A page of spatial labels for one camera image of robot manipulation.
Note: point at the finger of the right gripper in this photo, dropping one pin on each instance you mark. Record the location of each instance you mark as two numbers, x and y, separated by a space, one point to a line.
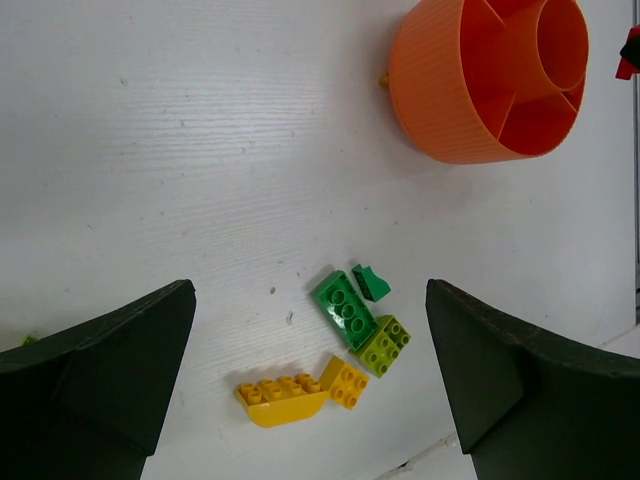
631 48

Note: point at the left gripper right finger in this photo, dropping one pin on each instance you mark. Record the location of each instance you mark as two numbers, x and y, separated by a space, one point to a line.
528 403

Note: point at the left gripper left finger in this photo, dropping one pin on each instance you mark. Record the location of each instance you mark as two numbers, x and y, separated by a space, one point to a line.
90 402

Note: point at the red lego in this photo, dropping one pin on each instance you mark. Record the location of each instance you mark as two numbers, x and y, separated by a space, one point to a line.
622 70

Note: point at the orange divided round container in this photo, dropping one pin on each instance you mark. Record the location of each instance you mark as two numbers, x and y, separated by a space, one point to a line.
480 81

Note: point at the yellow curved lego brick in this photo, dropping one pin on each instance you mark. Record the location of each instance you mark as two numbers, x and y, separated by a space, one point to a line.
287 399

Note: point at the lime green lego stack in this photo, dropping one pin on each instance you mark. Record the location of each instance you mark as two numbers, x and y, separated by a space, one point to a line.
29 339

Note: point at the lime square lego brick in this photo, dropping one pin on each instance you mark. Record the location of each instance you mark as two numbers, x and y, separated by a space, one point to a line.
383 348

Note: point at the yellow square lego brick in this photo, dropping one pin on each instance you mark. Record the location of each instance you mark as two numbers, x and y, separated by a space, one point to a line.
344 383

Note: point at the small dark green lego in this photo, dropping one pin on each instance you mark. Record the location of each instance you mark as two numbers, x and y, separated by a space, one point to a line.
372 287

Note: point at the green flat lego brick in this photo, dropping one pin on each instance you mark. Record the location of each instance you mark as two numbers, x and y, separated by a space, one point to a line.
341 305

